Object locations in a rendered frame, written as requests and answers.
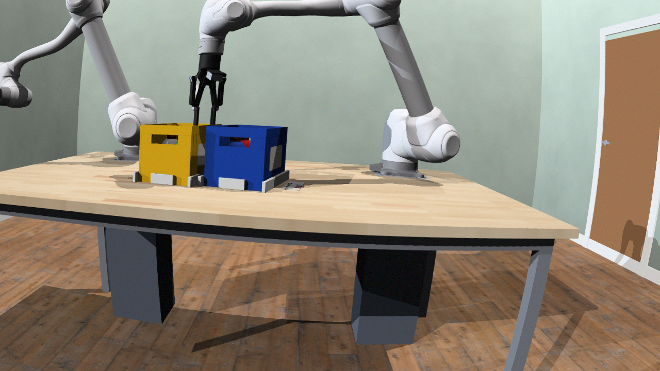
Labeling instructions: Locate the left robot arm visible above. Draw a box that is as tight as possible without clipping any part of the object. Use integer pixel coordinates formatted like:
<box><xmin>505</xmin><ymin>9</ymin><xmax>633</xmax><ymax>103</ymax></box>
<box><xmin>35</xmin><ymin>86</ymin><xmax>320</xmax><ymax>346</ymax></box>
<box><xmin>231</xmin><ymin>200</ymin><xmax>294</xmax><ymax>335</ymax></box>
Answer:
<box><xmin>198</xmin><ymin>0</ymin><xmax>460</xmax><ymax>178</ymax></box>

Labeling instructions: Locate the white paper slip with black markings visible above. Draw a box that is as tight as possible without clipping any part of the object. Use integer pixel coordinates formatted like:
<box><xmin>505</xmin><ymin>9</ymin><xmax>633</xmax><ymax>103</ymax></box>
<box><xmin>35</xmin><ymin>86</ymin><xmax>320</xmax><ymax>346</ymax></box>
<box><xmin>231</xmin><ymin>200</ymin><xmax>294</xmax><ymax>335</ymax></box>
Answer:
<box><xmin>282</xmin><ymin>181</ymin><xmax>305</xmax><ymax>190</ymax></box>

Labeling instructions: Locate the blue bottle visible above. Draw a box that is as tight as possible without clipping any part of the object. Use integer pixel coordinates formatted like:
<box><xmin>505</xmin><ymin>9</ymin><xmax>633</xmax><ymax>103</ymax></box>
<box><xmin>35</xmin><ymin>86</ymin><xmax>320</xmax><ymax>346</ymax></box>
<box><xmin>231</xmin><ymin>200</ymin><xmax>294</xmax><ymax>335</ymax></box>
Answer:
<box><xmin>225</xmin><ymin>137</ymin><xmax>245</xmax><ymax>147</ymax></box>

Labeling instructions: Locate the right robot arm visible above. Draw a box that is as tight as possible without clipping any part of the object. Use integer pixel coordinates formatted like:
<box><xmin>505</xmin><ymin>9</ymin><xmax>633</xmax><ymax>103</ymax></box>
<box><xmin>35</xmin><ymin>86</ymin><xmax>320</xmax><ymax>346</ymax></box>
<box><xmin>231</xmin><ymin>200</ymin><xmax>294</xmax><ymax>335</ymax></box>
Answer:
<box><xmin>0</xmin><ymin>0</ymin><xmax>157</xmax><ymax>160</ymax></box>

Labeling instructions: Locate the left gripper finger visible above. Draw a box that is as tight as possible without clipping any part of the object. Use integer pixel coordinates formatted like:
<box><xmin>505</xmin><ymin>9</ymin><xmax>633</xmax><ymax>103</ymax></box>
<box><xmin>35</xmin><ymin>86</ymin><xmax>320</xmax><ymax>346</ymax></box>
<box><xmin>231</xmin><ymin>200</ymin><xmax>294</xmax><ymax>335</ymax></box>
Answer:
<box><xmin>189</xmin><ymin>74</ymin><xmax>208</xmax><ymax>126</ymax></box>
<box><xmin>209</xmin><ymin>77</ymin><xmax>226</xmax><ymax>125</ymax></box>

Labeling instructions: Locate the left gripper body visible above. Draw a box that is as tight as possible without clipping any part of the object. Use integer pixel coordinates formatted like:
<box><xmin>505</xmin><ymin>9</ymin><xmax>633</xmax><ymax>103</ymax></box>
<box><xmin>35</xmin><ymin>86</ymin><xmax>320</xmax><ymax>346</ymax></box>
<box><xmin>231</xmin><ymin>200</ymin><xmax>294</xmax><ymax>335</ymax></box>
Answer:
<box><xmin>197</xmin><ymin>55</ymin><xmax>221</xmax><ymax>86</ymax></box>

